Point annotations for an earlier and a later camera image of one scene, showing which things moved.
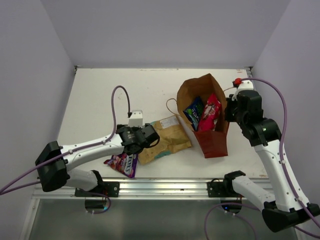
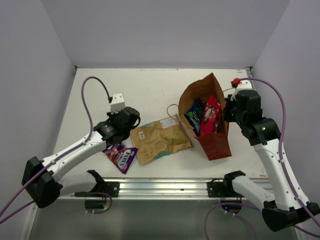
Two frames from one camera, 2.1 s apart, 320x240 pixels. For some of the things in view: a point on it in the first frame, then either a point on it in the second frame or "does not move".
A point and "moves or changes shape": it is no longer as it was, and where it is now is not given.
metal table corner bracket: (76, 66) does not move
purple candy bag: (125, 163) moves or changes shape
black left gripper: (134, 128) → (111, 116)
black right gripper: (231, 102) does not move
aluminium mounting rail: (160, 189) does not move
